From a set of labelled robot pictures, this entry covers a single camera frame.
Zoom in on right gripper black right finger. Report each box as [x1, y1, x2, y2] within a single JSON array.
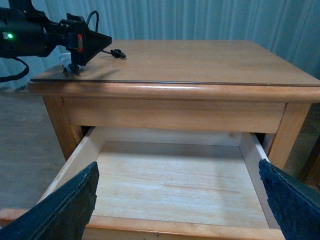
[[258, 159, 320, 240]]

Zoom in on wooden top drawer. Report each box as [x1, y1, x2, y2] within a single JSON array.
[[0, 125, 287, 240]]

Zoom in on grey pleated curtain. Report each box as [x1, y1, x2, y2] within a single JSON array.
[[0, 0, 320, 92]]

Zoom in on wooden nightstand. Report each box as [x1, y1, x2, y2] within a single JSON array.
[[27, 40, 320, 169]]

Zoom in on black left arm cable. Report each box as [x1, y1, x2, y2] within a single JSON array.
[[0, 56, 30, 83]]

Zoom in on dark wooden furniture right edge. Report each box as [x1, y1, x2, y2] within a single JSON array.
[[299, 137, 320, 192]]

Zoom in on black charger cable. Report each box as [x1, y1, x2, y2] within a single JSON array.
[[85, 10, 128, 60]]

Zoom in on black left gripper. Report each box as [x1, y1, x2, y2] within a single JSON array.
[[0, 0, 112, 73]]

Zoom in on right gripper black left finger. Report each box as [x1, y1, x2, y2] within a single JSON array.
[[0, 161, 100, 240]]

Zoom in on white charger block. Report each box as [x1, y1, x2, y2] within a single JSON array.
[[59, 52, 72, 66]]

